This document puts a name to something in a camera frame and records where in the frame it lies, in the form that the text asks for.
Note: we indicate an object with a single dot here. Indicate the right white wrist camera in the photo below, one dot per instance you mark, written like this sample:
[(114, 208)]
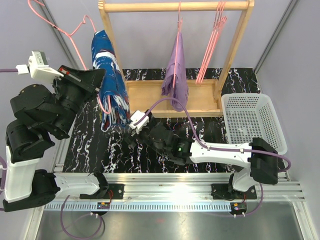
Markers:
[(137, 121)]

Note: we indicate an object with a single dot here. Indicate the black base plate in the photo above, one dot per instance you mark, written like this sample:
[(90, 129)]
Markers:
[(115, 191), (221, 191)]

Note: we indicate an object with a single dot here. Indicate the black marble pattern mat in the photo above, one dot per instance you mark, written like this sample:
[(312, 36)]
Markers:
[(92, 150)]

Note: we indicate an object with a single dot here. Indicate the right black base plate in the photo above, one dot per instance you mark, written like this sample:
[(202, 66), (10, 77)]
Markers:
[(221, 191)]

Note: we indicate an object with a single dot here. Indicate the aluminium mounting rail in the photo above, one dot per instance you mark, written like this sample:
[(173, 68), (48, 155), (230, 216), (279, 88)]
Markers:
[(194, 187)]

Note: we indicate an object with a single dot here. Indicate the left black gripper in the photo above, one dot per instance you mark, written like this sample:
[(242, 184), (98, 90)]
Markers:
[(89, 81)]

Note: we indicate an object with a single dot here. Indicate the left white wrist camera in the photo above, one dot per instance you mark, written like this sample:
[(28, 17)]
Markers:
[(38, 68)]

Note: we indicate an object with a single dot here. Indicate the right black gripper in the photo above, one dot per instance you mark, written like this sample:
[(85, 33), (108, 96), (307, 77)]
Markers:
[(131, 138)]

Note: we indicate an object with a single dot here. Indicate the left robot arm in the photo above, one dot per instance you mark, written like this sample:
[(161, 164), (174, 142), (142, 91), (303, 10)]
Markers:
[(41, 114)]

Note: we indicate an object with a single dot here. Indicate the white plastic basket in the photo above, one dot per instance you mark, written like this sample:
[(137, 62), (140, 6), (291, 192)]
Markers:
[(252, 115)]

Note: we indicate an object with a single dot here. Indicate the pink hanger holding purple trousers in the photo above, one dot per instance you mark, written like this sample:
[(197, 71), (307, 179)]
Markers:
[(178, 54)]

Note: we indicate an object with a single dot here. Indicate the white slotted cable duct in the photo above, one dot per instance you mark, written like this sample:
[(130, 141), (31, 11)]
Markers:
[(118, 206)]

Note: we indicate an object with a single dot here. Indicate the wooden clothes rack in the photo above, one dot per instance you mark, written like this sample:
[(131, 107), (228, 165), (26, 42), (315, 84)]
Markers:
[(204, 99)]

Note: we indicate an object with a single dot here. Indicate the blue patterned trousers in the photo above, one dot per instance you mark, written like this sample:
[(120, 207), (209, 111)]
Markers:
[(113, 97)]

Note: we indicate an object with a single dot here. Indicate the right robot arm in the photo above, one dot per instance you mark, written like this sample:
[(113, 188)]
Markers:
[(257, 159)]

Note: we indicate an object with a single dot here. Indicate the purple trousers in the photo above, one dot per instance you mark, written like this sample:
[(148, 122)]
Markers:
[(166, 87)]

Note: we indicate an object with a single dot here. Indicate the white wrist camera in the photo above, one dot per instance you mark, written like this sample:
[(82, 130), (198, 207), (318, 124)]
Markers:
[(137, 121), (38, 68)]

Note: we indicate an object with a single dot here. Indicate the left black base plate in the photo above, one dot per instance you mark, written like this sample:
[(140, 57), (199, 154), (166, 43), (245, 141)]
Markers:
[(115, 191)]

